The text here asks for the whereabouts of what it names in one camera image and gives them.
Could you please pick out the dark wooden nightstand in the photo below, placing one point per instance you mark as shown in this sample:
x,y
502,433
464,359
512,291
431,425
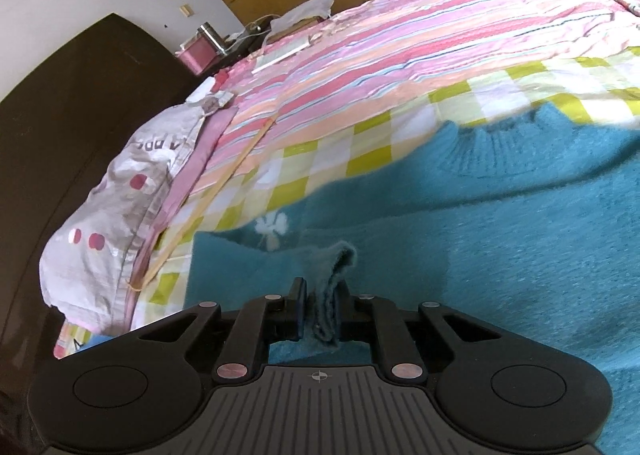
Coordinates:
x,y
235,57

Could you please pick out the pink striped blanket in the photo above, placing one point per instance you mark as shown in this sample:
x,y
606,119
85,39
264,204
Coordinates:
x,y
425,35

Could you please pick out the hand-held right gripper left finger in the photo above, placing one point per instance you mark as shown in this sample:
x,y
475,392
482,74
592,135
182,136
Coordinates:
x,y
299,310

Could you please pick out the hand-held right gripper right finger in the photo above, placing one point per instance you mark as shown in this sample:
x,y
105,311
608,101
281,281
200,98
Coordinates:
x,y
344,317

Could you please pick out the white cloth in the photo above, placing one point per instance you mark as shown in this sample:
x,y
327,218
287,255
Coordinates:
x,y
305,10

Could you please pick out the metal thermos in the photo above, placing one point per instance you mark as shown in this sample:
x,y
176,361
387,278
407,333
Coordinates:
x,y
212,37

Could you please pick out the dark brown headboard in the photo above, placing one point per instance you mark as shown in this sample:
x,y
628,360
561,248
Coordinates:
x,y
60,110

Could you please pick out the teal knitted sweater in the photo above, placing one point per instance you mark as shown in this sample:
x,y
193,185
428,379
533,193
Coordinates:
x,y
500,260

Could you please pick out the pink storage box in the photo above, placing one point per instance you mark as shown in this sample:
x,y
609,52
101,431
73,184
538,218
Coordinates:
x,y
197,57

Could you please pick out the grey dotted pillow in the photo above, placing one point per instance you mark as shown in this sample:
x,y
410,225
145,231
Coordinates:
x,y
110,195

